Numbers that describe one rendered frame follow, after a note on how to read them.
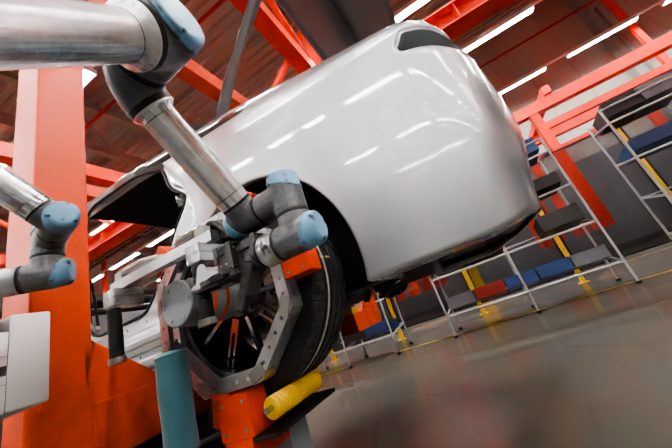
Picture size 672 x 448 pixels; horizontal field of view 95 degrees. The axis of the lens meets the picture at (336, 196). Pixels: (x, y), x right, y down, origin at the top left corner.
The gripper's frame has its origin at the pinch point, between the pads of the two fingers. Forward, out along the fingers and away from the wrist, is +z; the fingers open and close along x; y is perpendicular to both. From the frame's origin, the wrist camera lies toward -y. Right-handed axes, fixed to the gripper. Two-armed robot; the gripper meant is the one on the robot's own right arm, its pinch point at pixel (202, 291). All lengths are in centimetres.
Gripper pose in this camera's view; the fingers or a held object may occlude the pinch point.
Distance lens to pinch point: 85.1
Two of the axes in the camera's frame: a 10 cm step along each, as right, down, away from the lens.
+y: -3.2, -8.8, 3.6
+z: -8.5, 4.3, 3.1
